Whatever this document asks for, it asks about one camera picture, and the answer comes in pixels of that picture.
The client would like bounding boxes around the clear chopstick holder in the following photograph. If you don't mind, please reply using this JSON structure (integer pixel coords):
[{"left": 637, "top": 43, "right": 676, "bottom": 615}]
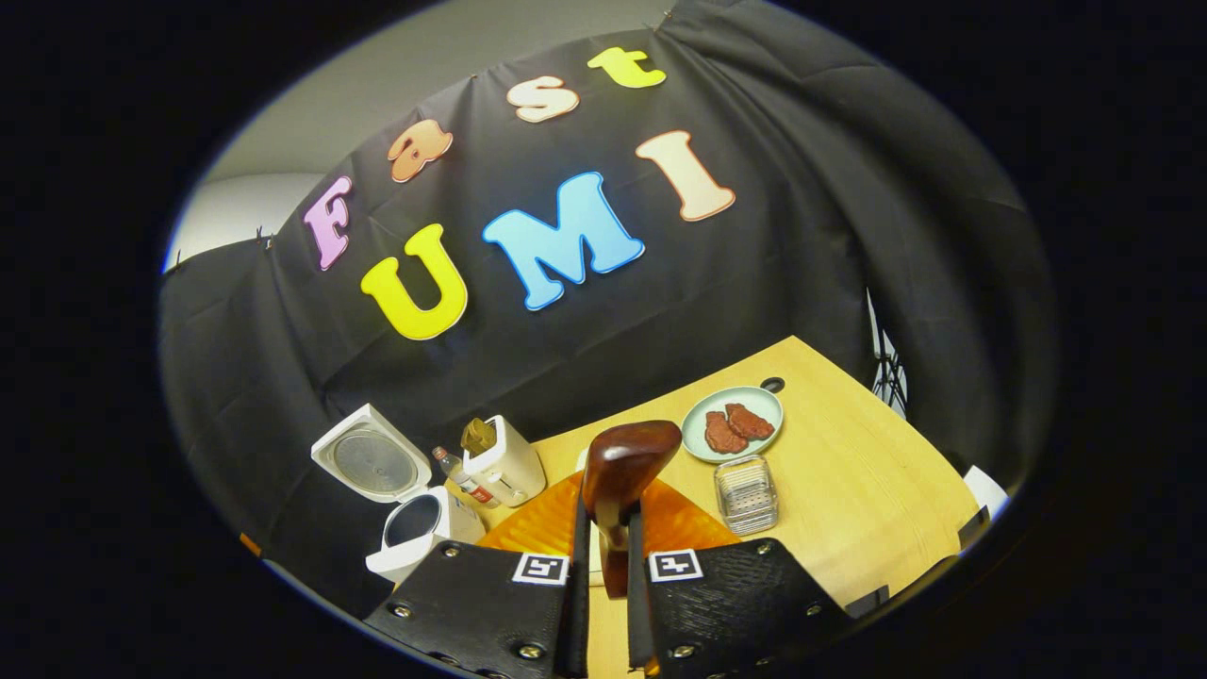
[{"left": 714, "top": 455, "right": 781, "bottom": 538}]

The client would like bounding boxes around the black backdrop cloth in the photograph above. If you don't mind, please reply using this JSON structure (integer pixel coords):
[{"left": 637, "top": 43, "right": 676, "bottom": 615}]
[{"left": 158, "top": 0, "right": 1057, "bottom": 619}]

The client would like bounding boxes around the brown meat piece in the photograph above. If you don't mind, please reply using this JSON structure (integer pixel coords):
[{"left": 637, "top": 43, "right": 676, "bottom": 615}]
[
  {"left": 704, "top": 410, "right": 751, "bottom": 455},
  {"left": 724, "top": 403, "right": 777, "bottom": 442}
]

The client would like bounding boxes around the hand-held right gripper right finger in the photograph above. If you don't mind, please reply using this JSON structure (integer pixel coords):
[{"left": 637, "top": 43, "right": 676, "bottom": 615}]
[{"left": 627, "top": 474, "right": 855, "bottom": 679}]

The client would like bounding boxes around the clear bottle red label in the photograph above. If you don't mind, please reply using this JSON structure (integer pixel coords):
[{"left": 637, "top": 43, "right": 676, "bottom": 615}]
[{"left": 432, "top": 446, "right": 502, "bottom": 509}]

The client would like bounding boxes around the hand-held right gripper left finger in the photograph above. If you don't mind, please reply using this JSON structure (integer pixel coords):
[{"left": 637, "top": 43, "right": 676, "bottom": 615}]
[{"left": 363, "top": 472, "right": 591, "bottom": 679}]

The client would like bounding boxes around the metal tripod stand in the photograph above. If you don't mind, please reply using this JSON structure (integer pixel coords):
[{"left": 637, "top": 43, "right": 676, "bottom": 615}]
[{"left": 866, "top": 290, "right": 912, "bottom": 422}]

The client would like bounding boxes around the grey inner pot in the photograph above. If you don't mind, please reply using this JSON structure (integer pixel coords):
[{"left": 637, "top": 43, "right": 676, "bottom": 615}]
[{"left": 385, "top": 494, "right": 445, "bottom": 551}]

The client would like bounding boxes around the white paper box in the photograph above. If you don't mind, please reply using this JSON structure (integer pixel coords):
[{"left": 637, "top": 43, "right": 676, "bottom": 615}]
[{"left": 962, "top": 465, "right": 1011, "bottom": 521}]

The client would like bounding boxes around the white rice cooker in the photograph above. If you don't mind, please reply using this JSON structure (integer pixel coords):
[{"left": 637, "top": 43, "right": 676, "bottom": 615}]
[{"left": 311, "top": 404, "right": 488, "bottom": 586}]

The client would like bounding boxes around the brown wooden spoon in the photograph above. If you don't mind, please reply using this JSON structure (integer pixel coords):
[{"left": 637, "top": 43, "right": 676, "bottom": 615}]
[{"left": 580, "top": 420, "right": 684, "bottom": 600}]

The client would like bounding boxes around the white toaster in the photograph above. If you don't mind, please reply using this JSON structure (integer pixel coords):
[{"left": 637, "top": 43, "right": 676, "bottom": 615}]
[{"left": 462, "top": 415, "right": 549, "bottom": 509}]

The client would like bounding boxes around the pale green plate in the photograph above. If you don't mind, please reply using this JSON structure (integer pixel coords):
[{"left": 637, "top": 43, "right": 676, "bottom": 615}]
[{"left": 681, "top": 386, "right": 785, "bottom": 465}]

